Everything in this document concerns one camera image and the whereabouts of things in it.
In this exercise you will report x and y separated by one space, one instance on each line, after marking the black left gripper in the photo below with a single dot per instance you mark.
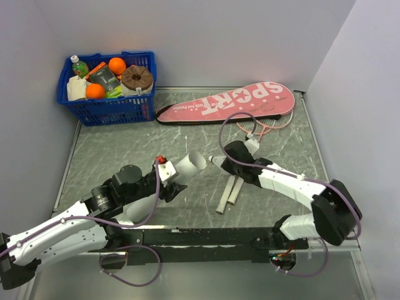
168 194

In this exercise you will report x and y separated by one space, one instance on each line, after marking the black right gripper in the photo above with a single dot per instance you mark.
226 165

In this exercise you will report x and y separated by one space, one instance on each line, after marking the white shuttlecock tube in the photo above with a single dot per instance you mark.
187 168

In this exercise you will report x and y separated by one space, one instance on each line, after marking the white shuttlecock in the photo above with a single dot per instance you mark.
217 160

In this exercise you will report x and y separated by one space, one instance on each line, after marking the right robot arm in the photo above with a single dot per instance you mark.
333 212

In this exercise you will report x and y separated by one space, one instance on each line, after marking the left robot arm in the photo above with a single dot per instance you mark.
89 224

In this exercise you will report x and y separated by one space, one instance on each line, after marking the pink racket bag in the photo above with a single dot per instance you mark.
263 100

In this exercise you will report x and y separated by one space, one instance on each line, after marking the dark green carton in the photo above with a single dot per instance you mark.
108 81

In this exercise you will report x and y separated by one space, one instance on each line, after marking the orange ball lower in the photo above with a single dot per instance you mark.
95 91

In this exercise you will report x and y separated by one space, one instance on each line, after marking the orange ball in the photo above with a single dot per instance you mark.
95 91
117 65

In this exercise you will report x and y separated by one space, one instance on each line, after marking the orange ball upper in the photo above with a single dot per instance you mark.
117 65

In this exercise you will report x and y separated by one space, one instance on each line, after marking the white cloth bag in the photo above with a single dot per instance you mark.
76 88

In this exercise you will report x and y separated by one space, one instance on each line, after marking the green drink bottle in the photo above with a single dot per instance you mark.
79 67

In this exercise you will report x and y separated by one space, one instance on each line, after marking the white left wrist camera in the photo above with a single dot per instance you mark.
166 169

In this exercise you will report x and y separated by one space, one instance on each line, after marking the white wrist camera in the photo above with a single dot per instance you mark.
251 143
166 169

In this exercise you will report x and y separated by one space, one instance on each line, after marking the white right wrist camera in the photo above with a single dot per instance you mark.
251 143

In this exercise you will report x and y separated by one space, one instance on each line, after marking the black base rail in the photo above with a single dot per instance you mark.
255 243

